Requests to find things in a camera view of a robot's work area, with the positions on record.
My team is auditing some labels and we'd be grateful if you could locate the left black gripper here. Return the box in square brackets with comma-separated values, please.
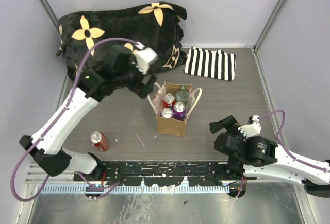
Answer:
[115, 55, 158, 99]

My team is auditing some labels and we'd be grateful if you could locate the red cola can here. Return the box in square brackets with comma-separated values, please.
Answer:
[89, 131, 110, 151]
[162, 93, 176, 109]

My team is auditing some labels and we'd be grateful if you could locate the jute canvas tote bag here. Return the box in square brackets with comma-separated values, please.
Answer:
[147, 82, 203, 137]

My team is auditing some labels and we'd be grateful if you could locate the purple soda can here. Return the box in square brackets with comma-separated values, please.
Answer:
[160, 108, 174, 119]
[173, 101, 186, 121]

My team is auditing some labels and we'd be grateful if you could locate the clear glass green-cap bottle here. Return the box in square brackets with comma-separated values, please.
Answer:
[175, 85, 189, 105]

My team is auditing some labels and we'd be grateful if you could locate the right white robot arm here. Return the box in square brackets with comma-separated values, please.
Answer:
[209, 115, 329, 198]

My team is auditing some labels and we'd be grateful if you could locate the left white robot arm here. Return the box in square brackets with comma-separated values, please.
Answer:
[20, 45, 157, 181]

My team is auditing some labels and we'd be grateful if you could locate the black floral plush blanket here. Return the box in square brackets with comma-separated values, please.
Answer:
[57, 1, 187, 80]

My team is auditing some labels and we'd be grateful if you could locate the black white striped cloth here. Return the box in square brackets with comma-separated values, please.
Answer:
[183, 47, 237, 81]

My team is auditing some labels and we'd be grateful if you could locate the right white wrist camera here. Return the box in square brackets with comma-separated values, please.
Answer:
[238, 115, 261, 139]

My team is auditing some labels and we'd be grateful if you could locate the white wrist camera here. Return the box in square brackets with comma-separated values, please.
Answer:
[238, 115, 261, 139]
[133, 42, 158, 75]

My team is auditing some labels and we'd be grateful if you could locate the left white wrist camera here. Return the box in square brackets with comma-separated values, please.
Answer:
[133, 42, 158, 75]

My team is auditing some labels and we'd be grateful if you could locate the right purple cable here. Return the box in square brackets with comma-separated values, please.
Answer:
[257, 109, 330, 172]

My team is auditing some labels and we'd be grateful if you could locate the purple cable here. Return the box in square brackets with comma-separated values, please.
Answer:
[10, 38, 145, 201]
[257, 109, 330, 172]

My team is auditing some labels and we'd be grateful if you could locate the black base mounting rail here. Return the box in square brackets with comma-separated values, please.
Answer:
[73, 161, 241, 187]

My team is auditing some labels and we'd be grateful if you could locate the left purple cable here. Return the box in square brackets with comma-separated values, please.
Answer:
[10, 38, 145, 201]

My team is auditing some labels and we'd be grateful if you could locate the right aluminium frame post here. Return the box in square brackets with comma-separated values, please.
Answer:
[252, 0, 287, 53]

